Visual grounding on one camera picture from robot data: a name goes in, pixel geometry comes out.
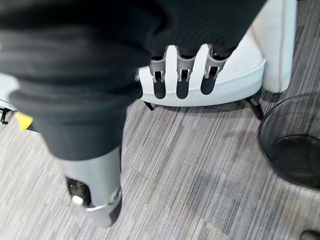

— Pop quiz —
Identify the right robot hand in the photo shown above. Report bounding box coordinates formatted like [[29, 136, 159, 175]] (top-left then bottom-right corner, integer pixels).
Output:
[[0, 0, 267, 229]]

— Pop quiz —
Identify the yellow tag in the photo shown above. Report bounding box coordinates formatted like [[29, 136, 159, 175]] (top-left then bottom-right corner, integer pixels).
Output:
[[15, 111, 34, 131]]

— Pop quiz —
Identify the black mesh wastebasket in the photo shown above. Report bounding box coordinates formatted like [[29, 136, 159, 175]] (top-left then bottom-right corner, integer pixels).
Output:
[[258, 92, 320, 193]]

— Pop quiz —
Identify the dark robot foot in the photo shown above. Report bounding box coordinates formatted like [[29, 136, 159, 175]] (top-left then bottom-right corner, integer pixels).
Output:
[[300, 229, 320, 240]]

